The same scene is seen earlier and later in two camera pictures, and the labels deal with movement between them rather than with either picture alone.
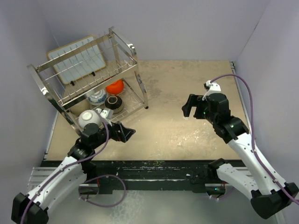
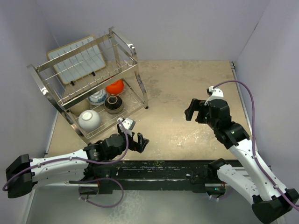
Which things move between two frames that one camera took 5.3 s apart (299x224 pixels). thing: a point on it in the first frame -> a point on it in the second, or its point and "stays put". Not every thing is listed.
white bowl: [89, 116] stays put
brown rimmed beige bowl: [114, 103] stays put
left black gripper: [124, 134] -> [138, 145]
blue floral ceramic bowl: [98, 98] stays put
